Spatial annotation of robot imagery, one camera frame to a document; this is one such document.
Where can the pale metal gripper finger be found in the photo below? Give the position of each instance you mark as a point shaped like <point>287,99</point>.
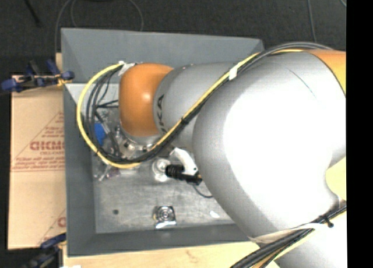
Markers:
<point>108,175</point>
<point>102,170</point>

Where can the grey metal bin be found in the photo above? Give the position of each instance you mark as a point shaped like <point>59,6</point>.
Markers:
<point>131,197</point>

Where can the blue rectangular object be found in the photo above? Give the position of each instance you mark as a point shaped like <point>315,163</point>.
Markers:
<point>99,134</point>

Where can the clear square glass dish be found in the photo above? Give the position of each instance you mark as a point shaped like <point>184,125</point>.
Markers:
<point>165,216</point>

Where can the brown cardboard board red print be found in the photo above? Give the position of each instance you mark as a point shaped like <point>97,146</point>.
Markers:
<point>35,191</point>

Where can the small white piece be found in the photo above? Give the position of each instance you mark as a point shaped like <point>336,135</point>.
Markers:
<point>214,214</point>

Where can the black cylinder on white bracket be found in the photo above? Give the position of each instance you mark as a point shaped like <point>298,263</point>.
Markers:
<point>186,170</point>

